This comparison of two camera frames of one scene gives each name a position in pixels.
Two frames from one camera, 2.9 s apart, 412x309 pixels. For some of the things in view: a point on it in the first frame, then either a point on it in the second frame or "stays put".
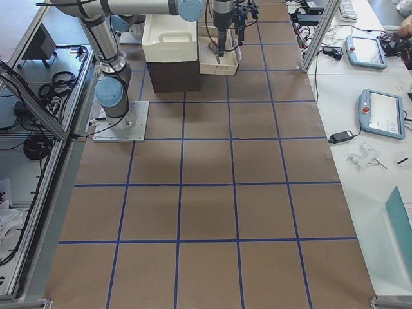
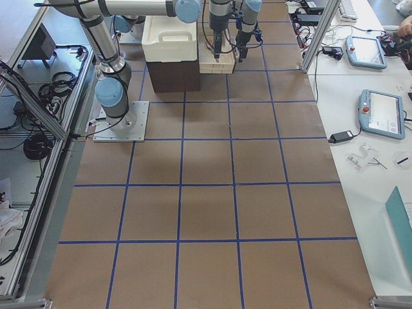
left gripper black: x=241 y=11 → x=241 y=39
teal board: x=397 y=206 stays put
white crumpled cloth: x=10 y=219 stays put
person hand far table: x=406 y=28 stays put
